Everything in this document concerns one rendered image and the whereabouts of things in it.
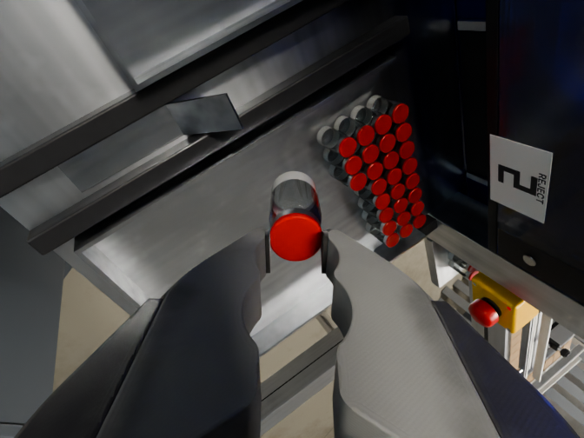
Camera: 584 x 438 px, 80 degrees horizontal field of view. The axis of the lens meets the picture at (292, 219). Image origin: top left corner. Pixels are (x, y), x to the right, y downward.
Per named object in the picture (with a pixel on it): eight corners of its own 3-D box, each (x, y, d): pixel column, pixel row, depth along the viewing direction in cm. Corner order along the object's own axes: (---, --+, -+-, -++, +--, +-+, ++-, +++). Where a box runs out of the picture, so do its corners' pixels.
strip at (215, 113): (207, 81, 31) (227, 93, 26) (222, 112, 33) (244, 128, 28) (56, 163, 28) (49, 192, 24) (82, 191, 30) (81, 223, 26)
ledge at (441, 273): (484, 191, 61) (494, 196, 60) (485, 241, 69) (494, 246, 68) (422, 236, 59) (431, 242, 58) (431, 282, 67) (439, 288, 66)
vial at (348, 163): (335, 139, 39) (360, 151, 36) (341, 155, 41) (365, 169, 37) (320, 149, 39) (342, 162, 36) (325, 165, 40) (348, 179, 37)
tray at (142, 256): (373, 53, 37) (395, 56, 34) (408, 225, 53) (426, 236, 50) (75, 231, 31) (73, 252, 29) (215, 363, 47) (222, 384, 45)
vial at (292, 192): (316, 169, 17) (325, 210, 13) (315, 210, 18) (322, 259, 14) (270, 169, 17) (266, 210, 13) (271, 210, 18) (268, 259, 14)
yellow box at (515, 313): (505, 250, 53) (553, 277, 48) (504, 278, 58) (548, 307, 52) (467, 279, 52) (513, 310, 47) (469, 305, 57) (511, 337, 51)
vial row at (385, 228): (347, 110, 38) (373, 121, 35) (379, 225, 49) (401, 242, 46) (330, 121, 38) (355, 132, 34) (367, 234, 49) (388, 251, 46)
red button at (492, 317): (483, 287, 52) (507, 304, 49) (483, 301, 55) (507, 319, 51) (464, 301, 52) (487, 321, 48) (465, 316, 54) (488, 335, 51)
